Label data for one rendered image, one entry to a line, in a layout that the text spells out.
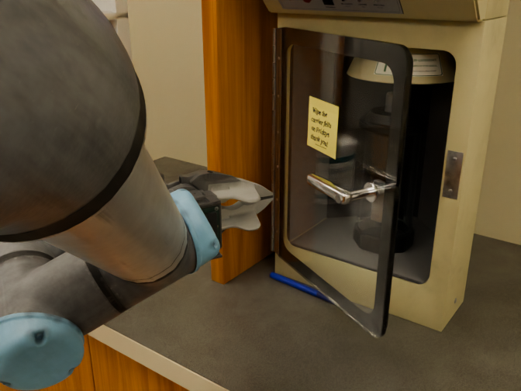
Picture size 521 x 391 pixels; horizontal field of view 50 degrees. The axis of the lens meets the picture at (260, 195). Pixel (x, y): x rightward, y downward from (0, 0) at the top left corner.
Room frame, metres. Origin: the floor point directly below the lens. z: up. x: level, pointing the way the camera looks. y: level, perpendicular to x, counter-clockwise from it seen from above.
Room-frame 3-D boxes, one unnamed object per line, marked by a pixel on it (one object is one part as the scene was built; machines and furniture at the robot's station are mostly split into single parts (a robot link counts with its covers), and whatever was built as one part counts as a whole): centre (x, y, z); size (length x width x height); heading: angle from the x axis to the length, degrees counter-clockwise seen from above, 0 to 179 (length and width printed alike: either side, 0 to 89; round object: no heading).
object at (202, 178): (0.63, 0.07, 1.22); 0.09 x 0.02 x 0.05; 117
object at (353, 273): (0.78, -0.10, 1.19); 0.30 x 0.01 x 0.40; 27
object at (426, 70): (0.90, -0.23, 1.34); 0.18 x 0.18 x 0.05
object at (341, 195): (0.70, -0.11, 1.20); 0.10 x 0.05 x 0.03; 27
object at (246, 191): (0.63, 0.02, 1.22); 0.09 x 0.06 x 0.03; 117
